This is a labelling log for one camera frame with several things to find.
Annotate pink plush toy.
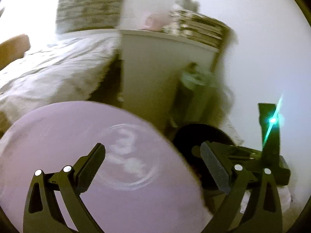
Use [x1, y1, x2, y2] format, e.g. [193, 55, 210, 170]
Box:
[140, 12, 171, 31]

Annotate patterned floral curtain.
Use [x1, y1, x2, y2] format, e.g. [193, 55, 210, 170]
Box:
[55, 0, 127, 34]

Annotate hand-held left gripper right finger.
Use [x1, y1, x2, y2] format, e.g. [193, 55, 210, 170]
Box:
[199, 141, 284, 233]

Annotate stack of books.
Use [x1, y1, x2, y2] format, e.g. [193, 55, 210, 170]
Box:
[162, 9, 232, 48]

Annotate brown padded headboard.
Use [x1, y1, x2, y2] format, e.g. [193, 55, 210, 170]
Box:
[0, 34, 30, 71]

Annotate white wall sockets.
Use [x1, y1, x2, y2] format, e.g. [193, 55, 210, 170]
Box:
[223, 121, 244, 146]

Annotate green air purifier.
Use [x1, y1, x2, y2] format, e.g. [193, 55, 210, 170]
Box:
[169, 63, 220, 132]

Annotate black trash bin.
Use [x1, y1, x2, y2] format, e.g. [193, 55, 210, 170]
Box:
[173, 123, 234, 201]

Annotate bed with white bedding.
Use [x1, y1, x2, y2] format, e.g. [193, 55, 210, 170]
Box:
[0, 32, 120, 127]

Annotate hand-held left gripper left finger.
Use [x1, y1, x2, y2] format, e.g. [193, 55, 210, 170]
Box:
[23, 143, 107, 233]

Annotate grey plush toy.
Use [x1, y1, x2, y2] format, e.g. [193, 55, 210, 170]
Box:
[174, 0, 201, 12]

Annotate round purple rug white print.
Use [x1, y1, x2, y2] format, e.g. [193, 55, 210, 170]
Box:
[0, 101, 212, 233]

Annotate white cabinet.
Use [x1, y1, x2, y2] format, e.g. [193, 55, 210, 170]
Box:
[119, 29, 220, 128]

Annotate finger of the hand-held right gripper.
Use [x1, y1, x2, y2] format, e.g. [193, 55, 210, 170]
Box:
[191, 145, 202, 159]

